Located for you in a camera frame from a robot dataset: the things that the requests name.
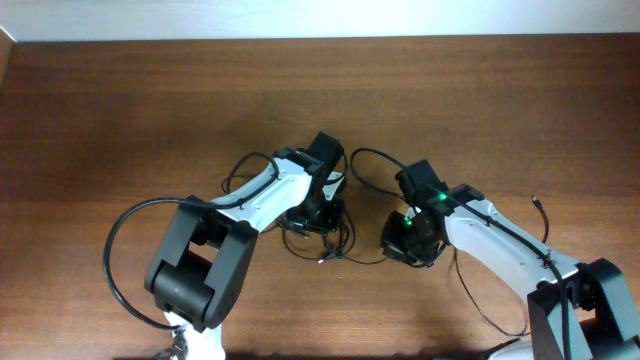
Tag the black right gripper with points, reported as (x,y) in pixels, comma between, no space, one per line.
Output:
(393,247)

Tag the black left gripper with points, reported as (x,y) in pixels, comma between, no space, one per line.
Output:
(330,223)

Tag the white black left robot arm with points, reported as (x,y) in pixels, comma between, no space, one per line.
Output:
(198,272)

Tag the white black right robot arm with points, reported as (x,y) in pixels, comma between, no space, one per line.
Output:
(576,310)

